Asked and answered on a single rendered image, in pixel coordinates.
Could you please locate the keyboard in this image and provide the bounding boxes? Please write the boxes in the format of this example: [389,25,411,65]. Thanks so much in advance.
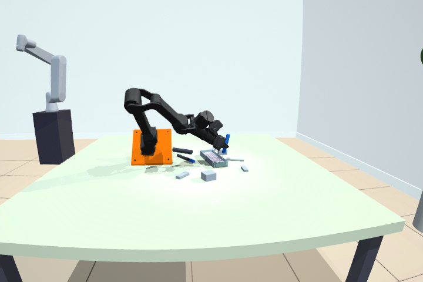
[200,149,229,169]

